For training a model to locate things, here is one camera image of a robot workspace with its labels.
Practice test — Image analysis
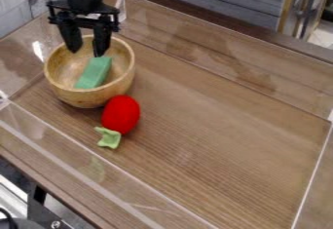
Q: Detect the gold metal chair frame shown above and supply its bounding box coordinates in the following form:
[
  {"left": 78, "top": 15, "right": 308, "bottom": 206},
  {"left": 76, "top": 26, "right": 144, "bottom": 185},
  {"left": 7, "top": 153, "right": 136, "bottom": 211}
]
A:
[{"left": 276, "top": 0, "right": 326, "bottom": 41}]

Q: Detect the black cable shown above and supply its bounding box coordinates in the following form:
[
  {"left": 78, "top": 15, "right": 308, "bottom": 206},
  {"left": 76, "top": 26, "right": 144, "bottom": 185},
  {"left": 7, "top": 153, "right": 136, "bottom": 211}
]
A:
[{"left": 0, "top": 207, "right": 19, "bottom": 229}]

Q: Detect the clear acrylic stand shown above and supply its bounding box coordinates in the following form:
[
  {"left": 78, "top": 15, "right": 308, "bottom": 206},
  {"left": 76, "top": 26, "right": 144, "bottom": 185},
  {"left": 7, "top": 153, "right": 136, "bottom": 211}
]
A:
[{"left": 114, "top": 0, "right": 125, "bottom": 22}]

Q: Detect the brown wooden bowl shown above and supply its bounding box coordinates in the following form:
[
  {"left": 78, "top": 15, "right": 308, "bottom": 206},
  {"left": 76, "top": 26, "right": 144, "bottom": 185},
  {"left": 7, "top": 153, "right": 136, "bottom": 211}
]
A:
[{"left": 44, "top": 35, "right": 134, "bottom": 108}]

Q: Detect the green rectangular stick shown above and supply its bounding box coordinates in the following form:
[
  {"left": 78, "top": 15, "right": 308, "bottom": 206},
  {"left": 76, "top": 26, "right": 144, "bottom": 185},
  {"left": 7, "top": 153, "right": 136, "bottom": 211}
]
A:
[{"left": 73, "top": 57, "right": 112, "bottom": 89}]

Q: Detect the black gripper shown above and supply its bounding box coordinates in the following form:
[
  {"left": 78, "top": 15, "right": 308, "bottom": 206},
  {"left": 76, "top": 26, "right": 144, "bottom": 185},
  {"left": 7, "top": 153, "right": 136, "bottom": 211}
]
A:
[{"left": 46, "top": 0, "right": 118, "bottom": 57}]

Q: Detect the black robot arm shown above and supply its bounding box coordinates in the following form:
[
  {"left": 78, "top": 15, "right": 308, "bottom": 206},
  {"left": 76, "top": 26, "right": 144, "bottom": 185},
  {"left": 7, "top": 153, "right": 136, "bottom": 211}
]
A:
[{"left": 46, "top": 0, "right": 118, "bottom": 57}]

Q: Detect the red plush strawberry toy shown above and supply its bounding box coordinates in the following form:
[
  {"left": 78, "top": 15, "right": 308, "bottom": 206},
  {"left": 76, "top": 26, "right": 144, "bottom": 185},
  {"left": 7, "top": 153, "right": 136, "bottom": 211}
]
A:
[{"left": 94, "top": 95, "right": 140, "bottom": 149}]

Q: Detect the black table leg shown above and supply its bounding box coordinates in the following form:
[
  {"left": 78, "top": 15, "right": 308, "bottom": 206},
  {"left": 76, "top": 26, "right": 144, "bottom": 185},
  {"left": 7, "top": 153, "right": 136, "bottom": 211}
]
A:
[{"left": 26, "top": 184, "right": 46, "bottom": 221}]

